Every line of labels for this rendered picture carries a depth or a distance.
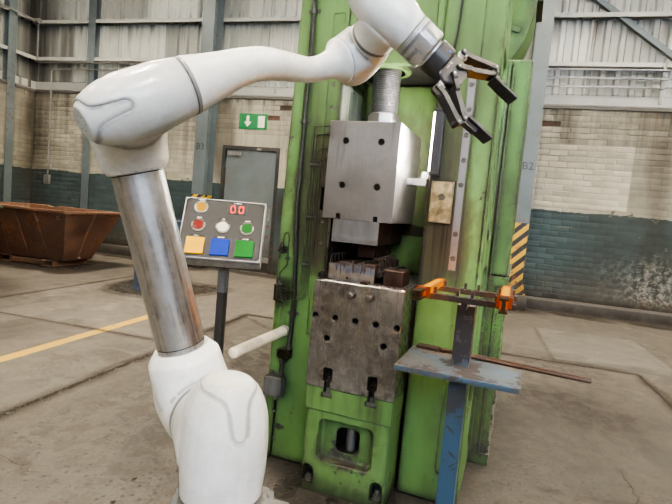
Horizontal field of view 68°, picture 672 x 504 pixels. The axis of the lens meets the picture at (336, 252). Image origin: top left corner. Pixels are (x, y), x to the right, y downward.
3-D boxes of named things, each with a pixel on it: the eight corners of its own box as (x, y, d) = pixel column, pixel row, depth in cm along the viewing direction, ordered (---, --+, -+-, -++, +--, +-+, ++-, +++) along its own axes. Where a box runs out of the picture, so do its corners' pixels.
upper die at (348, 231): (377, 246, 201) (379, 222, 200) (331, 241, 208) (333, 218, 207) (400, 243, 241) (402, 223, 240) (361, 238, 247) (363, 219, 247)
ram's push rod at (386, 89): (393, 131, 216) (403, 34, 212) (361, 130, 221) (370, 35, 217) (401, 136, 229) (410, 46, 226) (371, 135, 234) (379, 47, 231)
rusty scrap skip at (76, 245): (63, 272, 689) (65, 211, 681) (-42, 257, 737) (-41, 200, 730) (122, 265, 804) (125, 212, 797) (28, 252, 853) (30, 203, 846)
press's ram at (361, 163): (412, 225, 196) (423, 122, 193) (322, 217, 209) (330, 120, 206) (430, 226, 235) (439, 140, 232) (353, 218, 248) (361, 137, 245)
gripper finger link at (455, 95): (457, 69, 106) (452, 69, 106) (470, 118, 105) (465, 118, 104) (446, 79, 110) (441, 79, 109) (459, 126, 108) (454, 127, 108)
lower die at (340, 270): (373, 284, 203) (375, 263, 202) (327, 277, 209) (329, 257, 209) (397, 274, 242) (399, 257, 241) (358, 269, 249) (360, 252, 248)
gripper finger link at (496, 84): (486, 84, 113) (488, 82, 114) (508, 105, 115) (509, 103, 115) (495, 77, 111) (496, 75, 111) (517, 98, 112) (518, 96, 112)
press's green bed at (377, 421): (381, 516, 200) (393, 403, 196) (297, 490, 213) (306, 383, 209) (410, 456, 252) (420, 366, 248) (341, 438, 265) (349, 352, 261)
